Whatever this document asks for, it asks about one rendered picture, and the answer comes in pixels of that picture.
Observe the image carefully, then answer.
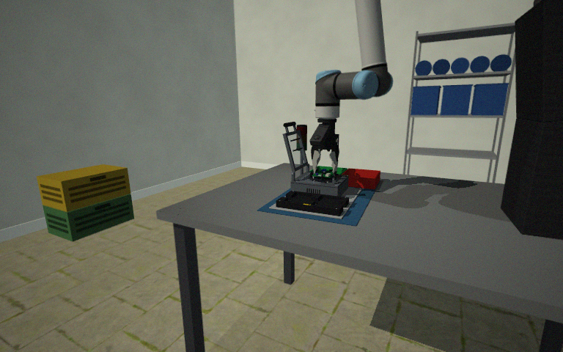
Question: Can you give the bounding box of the red bin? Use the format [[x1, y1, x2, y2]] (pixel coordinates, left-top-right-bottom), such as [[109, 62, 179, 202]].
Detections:
[[343, 168, 380, 189]]

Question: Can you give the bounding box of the green circuit board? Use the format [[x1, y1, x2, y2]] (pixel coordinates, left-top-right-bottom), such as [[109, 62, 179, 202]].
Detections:
[[313, 169, 333, 177]]

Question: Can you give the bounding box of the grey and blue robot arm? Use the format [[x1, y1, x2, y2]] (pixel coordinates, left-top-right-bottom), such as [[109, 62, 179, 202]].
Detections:
[[310, 0, 393, 146]]

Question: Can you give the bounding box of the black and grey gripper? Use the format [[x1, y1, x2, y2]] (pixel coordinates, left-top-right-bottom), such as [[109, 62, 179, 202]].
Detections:
[[311, 119, 339, 175]]

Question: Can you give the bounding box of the green bin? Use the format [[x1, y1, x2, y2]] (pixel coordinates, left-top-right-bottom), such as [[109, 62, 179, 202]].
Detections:
[[317, 166, 347, 175]]

